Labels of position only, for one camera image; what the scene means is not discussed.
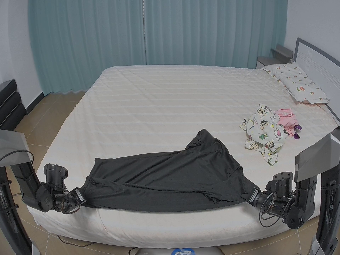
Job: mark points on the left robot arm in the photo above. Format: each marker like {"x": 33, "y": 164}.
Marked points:
{"x": 26, "y": 179}

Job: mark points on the white printed pillow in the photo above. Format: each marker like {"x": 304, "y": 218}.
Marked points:
{"x": 297, "y": 82}

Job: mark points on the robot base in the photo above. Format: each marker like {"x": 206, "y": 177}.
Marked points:
{"x": 186, "y": 252}

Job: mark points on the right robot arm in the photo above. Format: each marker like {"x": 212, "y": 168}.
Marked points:
{"x": 305, "y": 192}

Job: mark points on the purple garment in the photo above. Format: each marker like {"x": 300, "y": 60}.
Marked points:
{"x": 297, "y": 131}

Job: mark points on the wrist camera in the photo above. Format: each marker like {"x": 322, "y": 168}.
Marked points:
{"x": 269, "y": 187}
{"x": 64, "y": 173}

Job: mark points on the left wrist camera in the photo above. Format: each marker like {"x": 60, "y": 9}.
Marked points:
{"x": 64, "y": 173}

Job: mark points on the bed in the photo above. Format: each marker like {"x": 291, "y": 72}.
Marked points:
{"x": 159, "y": 102}

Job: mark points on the black T-shirt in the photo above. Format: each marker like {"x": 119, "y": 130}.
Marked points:
{"x": 164, "y": 177}

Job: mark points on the grey bedside table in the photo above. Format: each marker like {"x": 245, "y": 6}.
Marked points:
{"x": 268, "y": 61}

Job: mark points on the white printed garment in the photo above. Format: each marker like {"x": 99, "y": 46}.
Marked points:
{"x": 265, "y": 131}

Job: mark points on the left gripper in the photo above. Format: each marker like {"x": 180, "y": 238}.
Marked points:
{"x": 73, "y": 202}

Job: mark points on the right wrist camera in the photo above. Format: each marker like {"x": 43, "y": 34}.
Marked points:
{"x": 269, "y": 187}

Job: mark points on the black chest of drawers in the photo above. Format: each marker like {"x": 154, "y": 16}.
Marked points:
{"x": 10, "y": 102}

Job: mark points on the pink garment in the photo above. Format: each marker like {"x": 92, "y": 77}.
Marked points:
{"x": 285, "y": 115}

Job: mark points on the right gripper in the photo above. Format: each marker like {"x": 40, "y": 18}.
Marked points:
{"x": 259, "y": 199}

